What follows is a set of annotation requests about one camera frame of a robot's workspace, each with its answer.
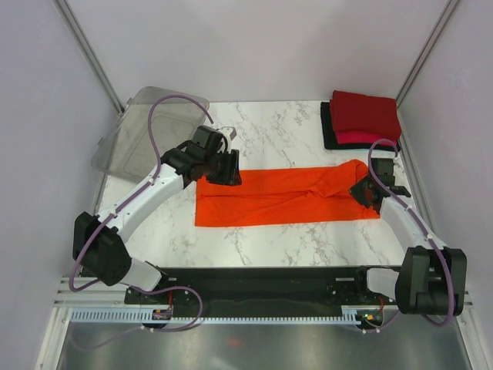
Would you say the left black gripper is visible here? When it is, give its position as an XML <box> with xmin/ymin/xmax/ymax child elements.
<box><xmin>203</xmin><ymin>148</ymin><xmax>242</xmax><ymax>187</ymax></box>

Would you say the orange t shirt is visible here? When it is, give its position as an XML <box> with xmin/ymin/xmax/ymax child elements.
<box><xmin>195</xmin><ymin>160</ymin><xmax>380</xmax><ymax>227</ymax></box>

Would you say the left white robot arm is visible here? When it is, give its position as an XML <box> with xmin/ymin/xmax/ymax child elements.
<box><xmin>72</xmin><ymin>126</ymin><xmax>242</xmax><ymax>303</ymax></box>

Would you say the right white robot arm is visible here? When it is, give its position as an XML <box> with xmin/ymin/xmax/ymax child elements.
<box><xmin>350</xmin><ymin>158</ymin><xmax>467</xmax><ymax>319</ymax></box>

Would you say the pink folded shirt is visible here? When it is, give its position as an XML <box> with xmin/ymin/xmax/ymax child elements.
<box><xmin>335</xmin><ymin>130</ymin><xmax>384</xmax><ymax>144</ymax></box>

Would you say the black folded shirt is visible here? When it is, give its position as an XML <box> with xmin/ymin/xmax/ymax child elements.
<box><xmin>320</xmin><ymin>102</ymin><xmax>400</xmax><ymax>151</ymax></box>

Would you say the dark red folded shirt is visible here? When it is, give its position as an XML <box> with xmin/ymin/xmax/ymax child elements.
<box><xmin>330</xmin><ymin>90</ymin><xmax>401</xmax><ymax>140</ymax></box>

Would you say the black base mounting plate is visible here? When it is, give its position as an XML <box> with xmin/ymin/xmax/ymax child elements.
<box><xmin>124</xmin><ymin>266</ymin><xmax>396</xmax><ymax>321</ymax></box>

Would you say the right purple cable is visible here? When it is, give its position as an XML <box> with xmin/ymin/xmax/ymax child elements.
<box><xmin>346</xmin><ymin>138</ymin><xmax>456</xmax><ymax>335</ymax></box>

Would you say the purple cable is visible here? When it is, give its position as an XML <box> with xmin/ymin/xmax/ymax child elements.
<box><xmin>68</xmin><ymin>93</ymin><xmax>215</xmax><ymax>352</ymax></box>
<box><xmin>346</xmin><ymin>138</ymin><xmax>456</xmax><ymax>335</ymax></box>

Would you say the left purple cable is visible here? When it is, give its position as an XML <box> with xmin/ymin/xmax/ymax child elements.
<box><xmin>68</xmin><ymin>93</ymin><xmax>215</xmax><ymax>352</ymax></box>

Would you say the white slotted cable duct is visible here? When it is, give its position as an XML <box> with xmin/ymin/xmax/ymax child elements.
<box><xmin>69</xmin><ymin>304</ymin><xmax>386</xmax><ymax>325</ymax></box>

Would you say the left aluminium rail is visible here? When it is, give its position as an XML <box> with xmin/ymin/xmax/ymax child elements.
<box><xmin>52</xmin><ymin>276</ymin><xmax>132</xmax><ymax>308</ymax></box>

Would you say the right aluminium frame post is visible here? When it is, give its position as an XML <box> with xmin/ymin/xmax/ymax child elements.
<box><xmin>396</xmin><ymin>0</ymin><xmax>461</xmax><ymax>107</ymax></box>

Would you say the aluminium frame post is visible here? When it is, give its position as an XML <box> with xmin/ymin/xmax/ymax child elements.
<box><xmin>53</xmin><ymin>0</ymin><xmax>125</xmax><ymax>116</ymax></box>
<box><xmin>396</xmin><ymin>0</ymin><xmax>461</xmax><ymax>107</ymax></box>

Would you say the left aluminium frame post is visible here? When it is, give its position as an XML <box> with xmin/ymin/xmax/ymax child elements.
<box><xmin>53</xmin><ymin>0</ymin><xmax>125</xmax><ymax>116</ymax></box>

